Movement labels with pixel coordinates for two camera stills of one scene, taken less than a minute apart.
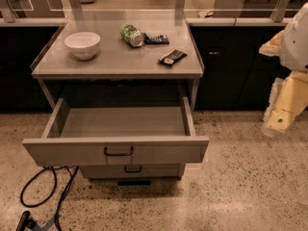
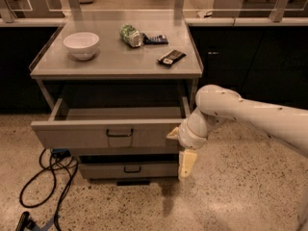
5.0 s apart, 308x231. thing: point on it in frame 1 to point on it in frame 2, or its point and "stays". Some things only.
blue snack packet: (158, 39) stays
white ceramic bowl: (83, 45) stays
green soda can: (132, 36) stays
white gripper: (296, 43) to (187, 138)
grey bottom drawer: (134, 172) stays
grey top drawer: (52, 148) to (109, 128)
